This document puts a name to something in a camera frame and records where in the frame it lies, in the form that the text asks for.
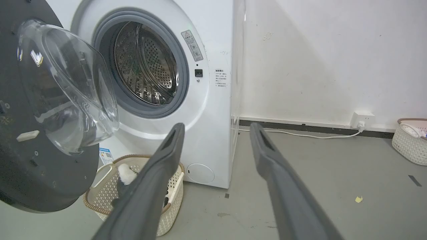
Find white front-load washing machine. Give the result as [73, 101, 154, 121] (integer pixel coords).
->
[46, 0, 247, 189]

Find cream woven laundry basket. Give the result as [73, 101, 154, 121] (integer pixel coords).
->
[392, 118, 427, 166]
[83, 154, 185, 237]

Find white power cable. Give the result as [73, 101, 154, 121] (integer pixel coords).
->
[239, 122, 366, 139]

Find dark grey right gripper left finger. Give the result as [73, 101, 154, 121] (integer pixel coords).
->
[92, 123, 185, 240]

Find black round washing machine door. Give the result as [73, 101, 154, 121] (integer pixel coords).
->
[0, 0, 120, 214]

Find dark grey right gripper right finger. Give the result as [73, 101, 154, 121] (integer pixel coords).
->
[249, 122, 345, 240]

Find white wall power socket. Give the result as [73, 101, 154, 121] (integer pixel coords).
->
[350, 112, 375, 130]

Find white clothes in basket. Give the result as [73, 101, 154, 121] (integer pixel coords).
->
[112, 163, 169, 209]

